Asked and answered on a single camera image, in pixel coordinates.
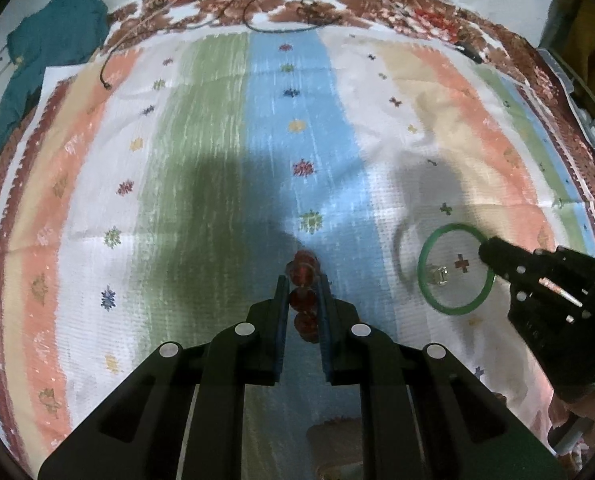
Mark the green jade bangle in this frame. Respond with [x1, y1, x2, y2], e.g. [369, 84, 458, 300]
[417, 222, 495, 316]

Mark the dark red bead bracelet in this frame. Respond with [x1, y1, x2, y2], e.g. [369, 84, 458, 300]
[284, 249, 324, 345]

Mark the striped colourful cloth mat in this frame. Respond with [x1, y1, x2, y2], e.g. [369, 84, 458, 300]
[0, 24, 595, 466]

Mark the black charger plug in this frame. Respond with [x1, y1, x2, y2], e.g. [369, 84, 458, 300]
[455, 41, 484, 64]

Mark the mustard yellow hanging garment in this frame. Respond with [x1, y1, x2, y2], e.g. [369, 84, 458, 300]
[564, 0, 595, 94]

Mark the teal green garment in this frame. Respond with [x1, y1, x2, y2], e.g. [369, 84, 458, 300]
[0, 0, 109, 152]

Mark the small silver ring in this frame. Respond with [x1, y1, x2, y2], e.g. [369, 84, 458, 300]
[426, 263, 451, 287]

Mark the white wire rack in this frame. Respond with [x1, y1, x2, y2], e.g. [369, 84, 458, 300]
[537, 47, 595, 152]

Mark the black cable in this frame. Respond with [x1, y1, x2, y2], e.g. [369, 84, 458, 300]
[99, 0, 349, 91]

